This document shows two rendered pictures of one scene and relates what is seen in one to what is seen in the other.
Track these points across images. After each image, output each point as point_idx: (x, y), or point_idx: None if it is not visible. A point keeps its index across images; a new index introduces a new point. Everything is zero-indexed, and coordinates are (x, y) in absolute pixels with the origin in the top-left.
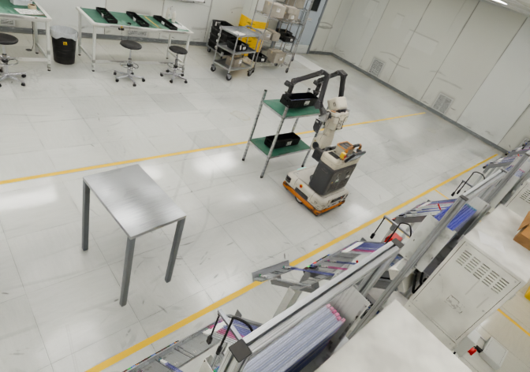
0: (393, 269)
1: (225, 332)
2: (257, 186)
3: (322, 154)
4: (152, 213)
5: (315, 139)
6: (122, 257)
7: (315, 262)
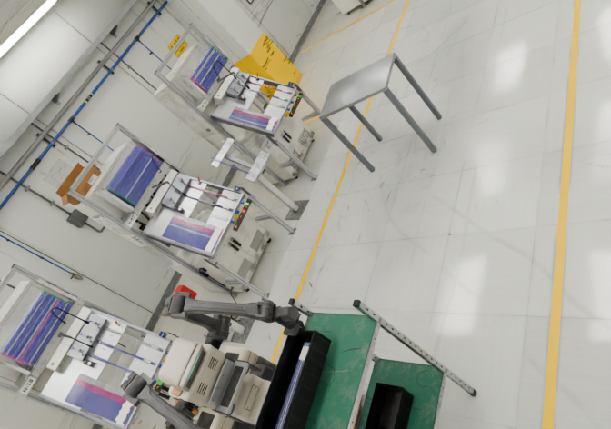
0: (175, 171)
1: (225, 67)
2: (397, 350)
3: (248, 349)
4: (335, 96)
5: (264, 380)
6: (413, 143)
7: (243, 211)
